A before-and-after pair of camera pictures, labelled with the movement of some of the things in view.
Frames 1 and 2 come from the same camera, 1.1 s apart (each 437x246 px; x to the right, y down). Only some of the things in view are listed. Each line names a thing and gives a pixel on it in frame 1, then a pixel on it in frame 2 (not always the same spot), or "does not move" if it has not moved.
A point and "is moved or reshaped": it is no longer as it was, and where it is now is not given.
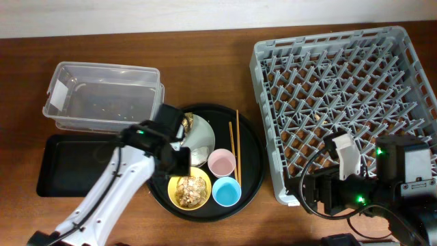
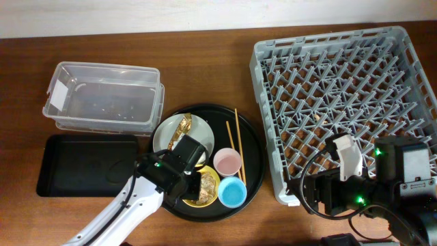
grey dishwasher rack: (367, 84) does not move
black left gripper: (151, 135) → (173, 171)
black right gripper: (329, 179) does not move
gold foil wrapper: (188, 121) does not move
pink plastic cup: (221, 162) is moved or reshaped
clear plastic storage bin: (102, 98) does not move
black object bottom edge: (347, 239) does not move
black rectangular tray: (69, 165) does not move
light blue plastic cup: (227, 192) is moved or reshaped
